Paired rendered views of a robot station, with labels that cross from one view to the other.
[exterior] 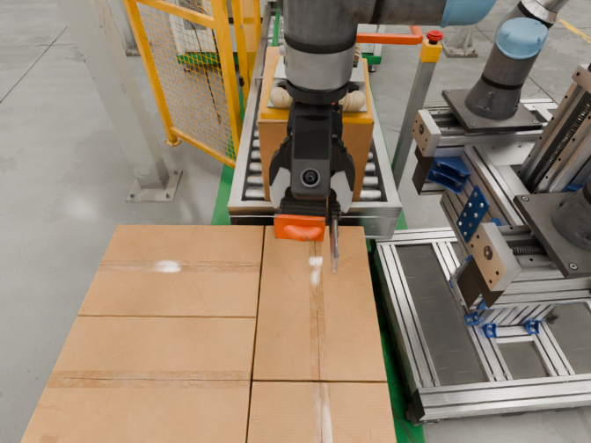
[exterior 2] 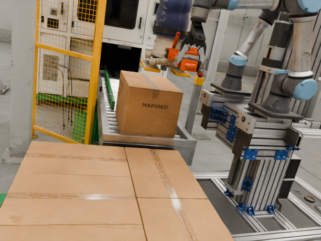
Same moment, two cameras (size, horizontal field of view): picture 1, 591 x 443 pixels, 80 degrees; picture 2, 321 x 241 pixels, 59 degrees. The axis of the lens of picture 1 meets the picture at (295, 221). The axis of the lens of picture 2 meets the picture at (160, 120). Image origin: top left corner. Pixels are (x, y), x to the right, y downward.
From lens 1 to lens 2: 1.01 m
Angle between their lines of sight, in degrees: 34
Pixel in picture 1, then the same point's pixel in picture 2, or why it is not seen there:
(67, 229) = not seen: outside the picture
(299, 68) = (197, 11)
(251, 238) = (118, 150)
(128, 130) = (20, 110)
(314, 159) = (200, 33)
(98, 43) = (26, 57)
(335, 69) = (206, 13)
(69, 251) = not seen: outside the picture
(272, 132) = (135, 93)
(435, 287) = (217, 197)
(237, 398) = (131, 203)
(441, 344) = (227, 219)
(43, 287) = not seen: outside the picture
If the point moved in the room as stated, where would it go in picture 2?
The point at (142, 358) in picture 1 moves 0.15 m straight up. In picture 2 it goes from (67, 188) to (69, 161)
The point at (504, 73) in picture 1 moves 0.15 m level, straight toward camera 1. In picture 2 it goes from (234, 71) to (233, 73)
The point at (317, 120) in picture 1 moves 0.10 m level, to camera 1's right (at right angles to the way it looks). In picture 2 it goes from (199, 27) to (220, 31)
